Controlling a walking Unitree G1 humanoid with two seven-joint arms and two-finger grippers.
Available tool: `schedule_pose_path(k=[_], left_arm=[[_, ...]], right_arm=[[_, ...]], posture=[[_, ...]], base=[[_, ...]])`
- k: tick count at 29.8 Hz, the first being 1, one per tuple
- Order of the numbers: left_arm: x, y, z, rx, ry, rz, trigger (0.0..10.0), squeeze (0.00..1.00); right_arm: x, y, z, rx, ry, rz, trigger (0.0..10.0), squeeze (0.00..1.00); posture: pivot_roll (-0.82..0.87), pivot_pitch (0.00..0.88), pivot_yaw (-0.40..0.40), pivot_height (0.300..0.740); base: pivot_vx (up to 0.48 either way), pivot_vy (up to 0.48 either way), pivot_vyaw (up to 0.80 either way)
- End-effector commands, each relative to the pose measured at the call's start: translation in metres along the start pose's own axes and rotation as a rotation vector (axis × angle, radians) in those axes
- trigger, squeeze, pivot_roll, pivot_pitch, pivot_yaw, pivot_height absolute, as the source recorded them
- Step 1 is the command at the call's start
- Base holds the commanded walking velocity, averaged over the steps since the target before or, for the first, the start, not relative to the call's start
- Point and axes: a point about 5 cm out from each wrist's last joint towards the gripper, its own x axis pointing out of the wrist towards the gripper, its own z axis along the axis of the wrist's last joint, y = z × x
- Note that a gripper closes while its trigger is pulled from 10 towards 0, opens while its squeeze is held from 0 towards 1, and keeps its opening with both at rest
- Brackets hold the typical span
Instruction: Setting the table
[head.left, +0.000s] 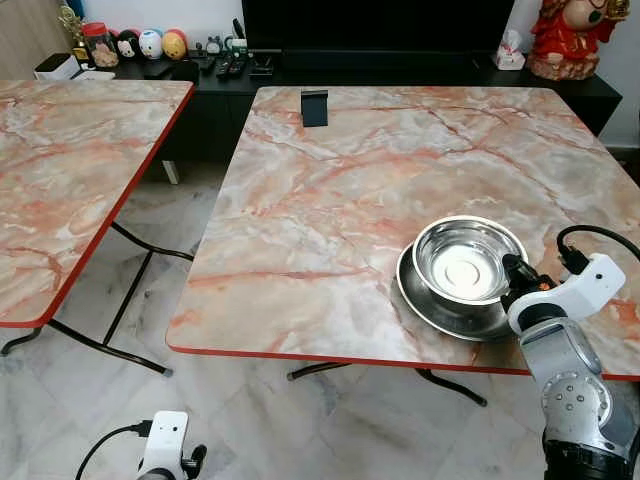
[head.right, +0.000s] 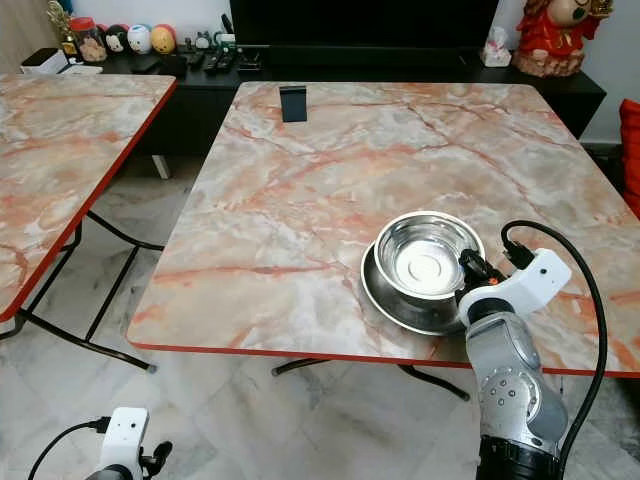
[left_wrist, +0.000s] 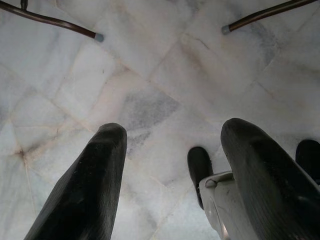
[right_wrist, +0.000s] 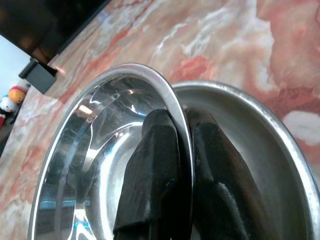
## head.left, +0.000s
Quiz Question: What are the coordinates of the round stainless steel plate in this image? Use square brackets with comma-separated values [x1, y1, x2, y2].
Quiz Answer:
[396, 240, 531, 343]

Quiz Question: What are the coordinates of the white and pink tissue pack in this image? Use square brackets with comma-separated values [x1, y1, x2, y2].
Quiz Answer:
[494, 29, 527, 71]

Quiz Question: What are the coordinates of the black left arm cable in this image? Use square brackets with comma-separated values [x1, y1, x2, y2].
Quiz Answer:
[75, 421, 154, 480]

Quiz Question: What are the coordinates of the stainless steel bowl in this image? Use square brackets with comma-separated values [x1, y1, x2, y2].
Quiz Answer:
[411, 215, 528, 304]

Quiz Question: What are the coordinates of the small black phone stand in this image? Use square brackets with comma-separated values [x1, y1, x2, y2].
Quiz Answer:
[301, 89, 329, 128]

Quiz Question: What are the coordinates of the black television screen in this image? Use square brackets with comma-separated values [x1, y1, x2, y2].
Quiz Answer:
[241, 0, 517, 54]

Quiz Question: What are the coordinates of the red and gold figurine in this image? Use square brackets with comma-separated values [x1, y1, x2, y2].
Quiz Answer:
[527, 0, 616, 81]

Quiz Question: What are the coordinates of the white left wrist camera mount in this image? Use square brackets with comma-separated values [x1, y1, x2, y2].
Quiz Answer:
[142, 411, 190, 477]

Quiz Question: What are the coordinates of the white round plush toy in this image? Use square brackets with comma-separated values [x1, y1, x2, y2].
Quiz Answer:
[137, 29, 164, 61]

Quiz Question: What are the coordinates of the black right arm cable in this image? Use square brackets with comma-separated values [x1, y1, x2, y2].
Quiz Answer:
[556, 225, 640, 277]

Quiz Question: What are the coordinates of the yellow round plush toy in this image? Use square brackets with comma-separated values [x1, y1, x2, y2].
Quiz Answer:
[160, 29, 188, 61]

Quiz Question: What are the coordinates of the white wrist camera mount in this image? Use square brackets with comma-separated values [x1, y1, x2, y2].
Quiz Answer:
[507, 253, 627, 337]
[142, 411, 190, 477]

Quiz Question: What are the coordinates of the marble-pattern square folding table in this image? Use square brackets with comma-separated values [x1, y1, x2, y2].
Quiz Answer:
[165, 85, 640, 407]

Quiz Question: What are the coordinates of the black TV console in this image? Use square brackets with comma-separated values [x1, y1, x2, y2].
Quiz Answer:
[100, 50, 623, 166]

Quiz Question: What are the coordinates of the black round plush toy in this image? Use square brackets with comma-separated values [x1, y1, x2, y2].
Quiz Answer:
[115, 30, 141, 61]

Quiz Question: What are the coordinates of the gold ornament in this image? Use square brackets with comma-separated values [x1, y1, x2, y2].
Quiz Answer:
[57, 3, 86, 56]

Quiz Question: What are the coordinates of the white box with black top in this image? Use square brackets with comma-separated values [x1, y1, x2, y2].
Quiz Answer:
[33, 53, 81, 81]

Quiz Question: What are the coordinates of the marble-pattern red-edged folding table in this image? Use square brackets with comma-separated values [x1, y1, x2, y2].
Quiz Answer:
[0, 78, 196, 377]

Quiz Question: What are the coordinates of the red-lidded clear snack jar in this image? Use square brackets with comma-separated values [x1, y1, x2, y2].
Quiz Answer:
[82, 22, 119, 69]

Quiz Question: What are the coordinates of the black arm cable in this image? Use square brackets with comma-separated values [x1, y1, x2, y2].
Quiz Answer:
[75, 421, 154, 480]
[556, 225, 640, 277]

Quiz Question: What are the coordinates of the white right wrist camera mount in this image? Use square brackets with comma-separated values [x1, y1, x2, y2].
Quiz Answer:
[507, 253, 627, 337]

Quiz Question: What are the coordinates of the light wooden cabinet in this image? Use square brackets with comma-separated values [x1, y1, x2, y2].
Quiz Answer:
[0, 0, 76, 81]

